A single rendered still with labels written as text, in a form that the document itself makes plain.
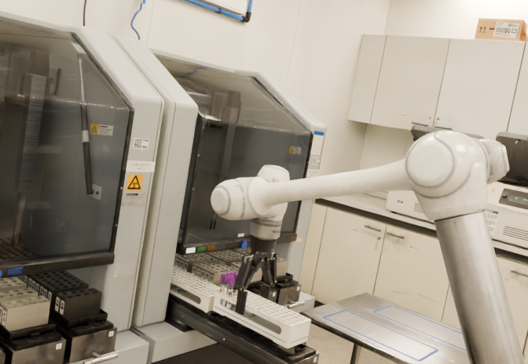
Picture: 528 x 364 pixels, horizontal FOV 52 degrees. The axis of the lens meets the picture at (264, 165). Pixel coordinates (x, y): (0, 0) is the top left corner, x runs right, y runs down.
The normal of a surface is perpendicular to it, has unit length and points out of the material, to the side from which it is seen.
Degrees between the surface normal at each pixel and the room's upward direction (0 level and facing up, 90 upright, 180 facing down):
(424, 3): 90
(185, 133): 90
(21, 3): 90
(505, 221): 90
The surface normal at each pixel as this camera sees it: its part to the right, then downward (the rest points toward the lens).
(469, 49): -0.64, -0.04
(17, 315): 0.76, 0.19
